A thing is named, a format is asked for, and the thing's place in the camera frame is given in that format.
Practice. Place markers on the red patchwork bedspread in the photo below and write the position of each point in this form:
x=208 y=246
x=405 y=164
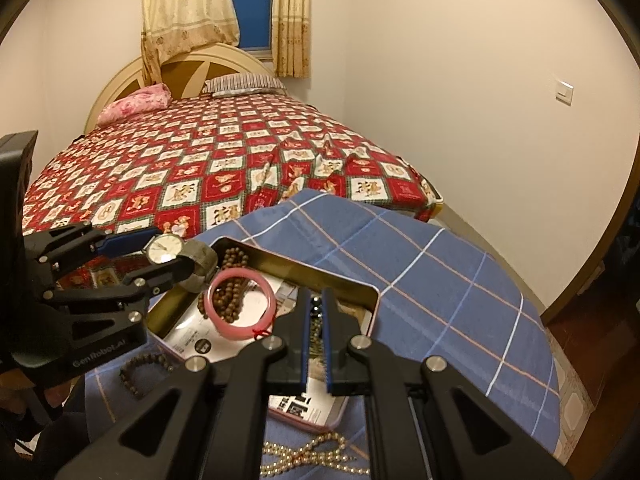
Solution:
x=204 y=161

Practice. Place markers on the beige left curtain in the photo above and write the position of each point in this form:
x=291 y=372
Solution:
x=173 y=27

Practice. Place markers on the pink jade bangle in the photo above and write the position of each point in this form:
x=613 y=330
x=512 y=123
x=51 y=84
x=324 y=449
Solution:
x=253 y=305

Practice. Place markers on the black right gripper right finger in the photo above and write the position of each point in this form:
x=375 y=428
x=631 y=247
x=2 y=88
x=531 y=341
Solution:
x=425 y=420

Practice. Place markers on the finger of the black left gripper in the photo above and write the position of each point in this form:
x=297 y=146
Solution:
x=140 y=285
x=66 y=249

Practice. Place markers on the silver wrist watch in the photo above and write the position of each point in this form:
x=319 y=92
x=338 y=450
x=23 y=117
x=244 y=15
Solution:
x=199 y=261

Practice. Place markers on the striped pillow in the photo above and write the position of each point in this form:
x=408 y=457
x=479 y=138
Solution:
x=243 y=84

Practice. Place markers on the beige right curtain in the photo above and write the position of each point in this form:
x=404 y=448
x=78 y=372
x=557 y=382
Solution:
x=290 y=38

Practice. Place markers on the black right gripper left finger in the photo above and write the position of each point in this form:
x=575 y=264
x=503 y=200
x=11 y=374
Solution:
x=206 y=420

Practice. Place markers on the blue plaid tablecloth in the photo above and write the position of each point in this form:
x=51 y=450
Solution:
x=440 y=294

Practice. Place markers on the pink floral pillow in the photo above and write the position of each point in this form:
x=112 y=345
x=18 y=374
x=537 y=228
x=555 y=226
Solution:
x=146 y=99

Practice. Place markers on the brown wooden bead mala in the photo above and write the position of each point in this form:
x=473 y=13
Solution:
x=227 y=297

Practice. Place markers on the pink metal tin box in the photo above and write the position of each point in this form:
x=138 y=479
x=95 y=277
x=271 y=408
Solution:
x=354 y=297

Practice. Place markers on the white wall switch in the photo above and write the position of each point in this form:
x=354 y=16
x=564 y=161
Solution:
x=564 y=92

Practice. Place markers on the beige curtain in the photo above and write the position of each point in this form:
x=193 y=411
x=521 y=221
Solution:
x=173 y=27
x=290 y=38

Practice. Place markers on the window with blue glass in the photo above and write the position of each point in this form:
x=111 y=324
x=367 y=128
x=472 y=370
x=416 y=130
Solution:
x=254 y=17

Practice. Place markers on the cream wooden headboard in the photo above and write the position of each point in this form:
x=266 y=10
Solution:
x=184 y=74

